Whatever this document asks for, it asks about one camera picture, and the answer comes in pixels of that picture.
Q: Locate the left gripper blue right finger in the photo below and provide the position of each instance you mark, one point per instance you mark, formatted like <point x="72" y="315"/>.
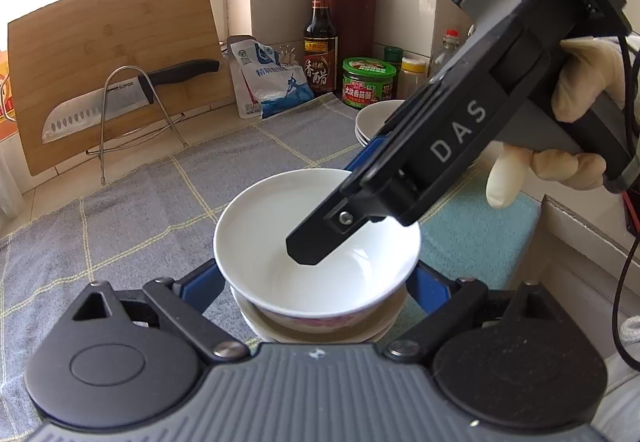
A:
<point x="451" y="307"/>

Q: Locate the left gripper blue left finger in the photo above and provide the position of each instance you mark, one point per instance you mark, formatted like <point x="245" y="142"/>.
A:
<point x="180" y="305"/>

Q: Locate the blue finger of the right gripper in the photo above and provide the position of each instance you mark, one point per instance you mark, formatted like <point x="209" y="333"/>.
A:
<point x="346" y="210"/>
<point x="367" y="152"/>

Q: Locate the white plate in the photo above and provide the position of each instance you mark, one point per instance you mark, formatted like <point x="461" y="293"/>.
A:
<point x="371" y="119"/>

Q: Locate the white floral bowl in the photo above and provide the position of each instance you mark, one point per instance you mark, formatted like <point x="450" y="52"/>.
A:
<point x="249" y="247"/>
<point x="320" y="321"/>
<point x="272" y="334"/>

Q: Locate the green lid sauce jar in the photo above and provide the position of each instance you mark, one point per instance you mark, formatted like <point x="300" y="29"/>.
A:
<point x="367" y="81"/>

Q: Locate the yellow lid spice jar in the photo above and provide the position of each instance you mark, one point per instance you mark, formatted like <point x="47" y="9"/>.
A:
<point x="411" y="77"/>

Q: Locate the clear bottle red cap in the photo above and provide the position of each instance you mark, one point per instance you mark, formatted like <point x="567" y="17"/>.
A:
<point x="449" y="46"/>

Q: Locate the green cap small jar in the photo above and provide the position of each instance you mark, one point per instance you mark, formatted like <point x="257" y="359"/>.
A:
<point x="394" y="55"/>

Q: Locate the dark vinegar bottle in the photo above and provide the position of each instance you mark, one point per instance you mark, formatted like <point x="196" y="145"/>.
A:
<point x="320" y="49"/>

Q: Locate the white blue salt bag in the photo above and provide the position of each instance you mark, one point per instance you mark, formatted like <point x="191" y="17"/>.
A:
<point x="263" y="84"/>

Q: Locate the binder clips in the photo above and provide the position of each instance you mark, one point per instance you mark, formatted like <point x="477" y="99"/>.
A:
<point x="287" y="55"/>

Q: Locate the bamboo cutting board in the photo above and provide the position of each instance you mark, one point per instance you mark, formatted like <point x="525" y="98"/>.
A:
<point x="68" y="48"/>

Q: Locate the metal wire rack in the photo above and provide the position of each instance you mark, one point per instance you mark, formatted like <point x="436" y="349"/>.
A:
<point x="137" y="136"/>

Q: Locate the santoku knife black handle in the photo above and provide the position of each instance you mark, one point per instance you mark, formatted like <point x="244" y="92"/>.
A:
<point x="88" y="110"/>

